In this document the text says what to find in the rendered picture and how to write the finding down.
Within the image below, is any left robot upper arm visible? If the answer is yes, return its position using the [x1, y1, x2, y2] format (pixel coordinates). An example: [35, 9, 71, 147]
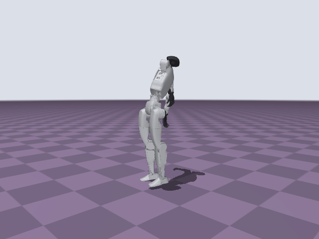
[160, 59, 171, 70]

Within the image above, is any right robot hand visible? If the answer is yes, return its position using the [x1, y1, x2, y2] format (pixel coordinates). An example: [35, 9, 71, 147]
[162, 111, 169, 127]

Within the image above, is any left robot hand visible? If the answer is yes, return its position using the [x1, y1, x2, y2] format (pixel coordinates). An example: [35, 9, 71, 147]
[167, 89, 174, 107]

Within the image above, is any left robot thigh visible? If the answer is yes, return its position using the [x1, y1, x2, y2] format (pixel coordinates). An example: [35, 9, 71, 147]
[150, 107, 165, 150]

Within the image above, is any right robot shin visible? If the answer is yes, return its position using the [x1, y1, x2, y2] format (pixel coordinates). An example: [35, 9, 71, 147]
[145, 146, 156, 175]

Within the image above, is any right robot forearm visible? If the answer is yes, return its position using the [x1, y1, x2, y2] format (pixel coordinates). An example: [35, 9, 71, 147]
[164, 98, 170, 114]

